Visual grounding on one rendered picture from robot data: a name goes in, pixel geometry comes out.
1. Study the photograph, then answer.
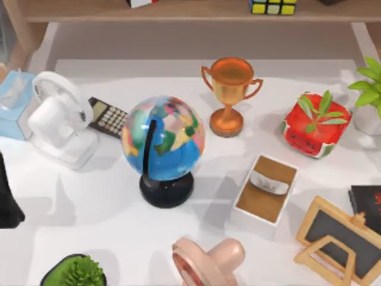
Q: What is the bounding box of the globe on black stand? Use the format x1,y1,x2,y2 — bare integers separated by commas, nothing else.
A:
121,95,206,209

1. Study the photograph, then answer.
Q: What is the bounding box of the bronze trophy cup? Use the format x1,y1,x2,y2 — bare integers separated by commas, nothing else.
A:
201,57,264,138

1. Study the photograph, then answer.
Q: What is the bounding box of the black calculator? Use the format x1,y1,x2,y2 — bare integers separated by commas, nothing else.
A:
87,97,130,139

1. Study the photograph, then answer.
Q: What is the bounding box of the white and brown tissue box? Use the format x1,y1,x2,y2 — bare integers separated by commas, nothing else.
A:
228,154,299,237

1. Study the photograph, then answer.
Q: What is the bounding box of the pink desk fan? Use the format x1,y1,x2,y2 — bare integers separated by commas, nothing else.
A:
171,237,246,286

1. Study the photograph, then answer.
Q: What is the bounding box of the watermelon plant pot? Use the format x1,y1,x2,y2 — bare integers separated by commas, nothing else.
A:
281,90,353,160

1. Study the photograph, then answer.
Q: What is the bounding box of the wooden shelf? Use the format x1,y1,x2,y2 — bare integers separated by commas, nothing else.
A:
0,0,381,73

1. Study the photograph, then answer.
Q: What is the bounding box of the white desk fan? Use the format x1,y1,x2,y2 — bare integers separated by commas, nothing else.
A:
27,71,99,171

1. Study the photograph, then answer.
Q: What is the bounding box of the red and white box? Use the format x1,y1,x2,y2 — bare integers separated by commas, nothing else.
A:
126,0,161,9

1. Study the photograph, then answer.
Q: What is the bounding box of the colourful puzzle cube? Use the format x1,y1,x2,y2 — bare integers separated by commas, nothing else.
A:
248,0,298,16

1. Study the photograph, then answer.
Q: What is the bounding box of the wooden framed blackboard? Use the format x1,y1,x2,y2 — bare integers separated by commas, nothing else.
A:
293,195,381,286

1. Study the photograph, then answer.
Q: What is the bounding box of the green plant in black pot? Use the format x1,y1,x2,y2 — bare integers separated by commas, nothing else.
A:
39,253,108,286

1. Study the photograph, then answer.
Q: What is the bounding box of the light blue tissue box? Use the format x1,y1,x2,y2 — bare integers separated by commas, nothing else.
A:
0,70,39,141

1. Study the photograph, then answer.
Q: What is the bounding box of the green plant in white pot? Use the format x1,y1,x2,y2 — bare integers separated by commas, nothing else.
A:
347,56,381,136

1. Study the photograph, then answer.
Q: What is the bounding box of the black book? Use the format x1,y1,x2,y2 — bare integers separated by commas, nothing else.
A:
348,185,381,232

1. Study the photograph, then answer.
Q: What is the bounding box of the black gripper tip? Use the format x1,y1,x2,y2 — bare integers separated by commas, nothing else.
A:
0,151,26,229

